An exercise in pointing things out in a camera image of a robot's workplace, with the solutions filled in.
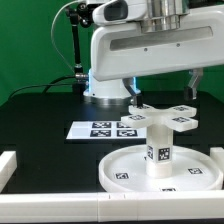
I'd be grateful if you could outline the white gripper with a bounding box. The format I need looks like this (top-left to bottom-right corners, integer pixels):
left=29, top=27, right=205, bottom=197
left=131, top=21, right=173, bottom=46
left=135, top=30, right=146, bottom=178
left=91, top=4, right=224, bottom=108

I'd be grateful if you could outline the white cross-shaped table base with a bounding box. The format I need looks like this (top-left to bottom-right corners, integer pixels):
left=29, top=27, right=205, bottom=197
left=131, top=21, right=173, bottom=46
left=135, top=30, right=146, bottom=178
left=121, top=104, right=198, bottom=132

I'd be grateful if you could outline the white round table top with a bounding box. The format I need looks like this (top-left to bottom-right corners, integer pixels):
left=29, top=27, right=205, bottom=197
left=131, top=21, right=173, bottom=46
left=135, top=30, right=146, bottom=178
left=98, top=145, right=223, bottom=192

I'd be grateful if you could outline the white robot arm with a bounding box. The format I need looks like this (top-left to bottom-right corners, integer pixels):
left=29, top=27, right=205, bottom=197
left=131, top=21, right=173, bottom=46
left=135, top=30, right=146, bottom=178
left=84, top=0, right=224, bottom=105

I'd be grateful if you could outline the white marker sheet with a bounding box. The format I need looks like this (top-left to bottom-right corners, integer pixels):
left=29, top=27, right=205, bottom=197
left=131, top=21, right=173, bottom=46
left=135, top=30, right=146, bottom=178
left=66, top=121, right=146, bottom=140

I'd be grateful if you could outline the white left fence block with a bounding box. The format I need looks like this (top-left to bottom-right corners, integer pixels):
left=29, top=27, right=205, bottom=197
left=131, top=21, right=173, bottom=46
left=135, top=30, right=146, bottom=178
left=0, top=151, right=17, bottom=193

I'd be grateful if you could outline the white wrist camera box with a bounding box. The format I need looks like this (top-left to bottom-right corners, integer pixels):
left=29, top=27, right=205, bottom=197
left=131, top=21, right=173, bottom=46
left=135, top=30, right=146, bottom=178
left=92, top=0, right=147, bottom=26

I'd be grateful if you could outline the black table cable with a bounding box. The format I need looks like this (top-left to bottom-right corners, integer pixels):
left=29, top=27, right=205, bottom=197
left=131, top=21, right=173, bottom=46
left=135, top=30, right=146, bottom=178
left=7, top=75, right=88, bottom=101

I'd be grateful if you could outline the grey curved cable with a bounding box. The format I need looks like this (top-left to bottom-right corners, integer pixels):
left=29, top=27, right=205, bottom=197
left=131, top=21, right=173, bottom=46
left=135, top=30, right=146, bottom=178
left=50, top=0, right=83, bottom=73

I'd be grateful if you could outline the white front fence rail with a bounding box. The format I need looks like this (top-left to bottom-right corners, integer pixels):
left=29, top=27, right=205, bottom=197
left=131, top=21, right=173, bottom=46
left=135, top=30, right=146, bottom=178
left=0, top=190, right=224, bottom=223

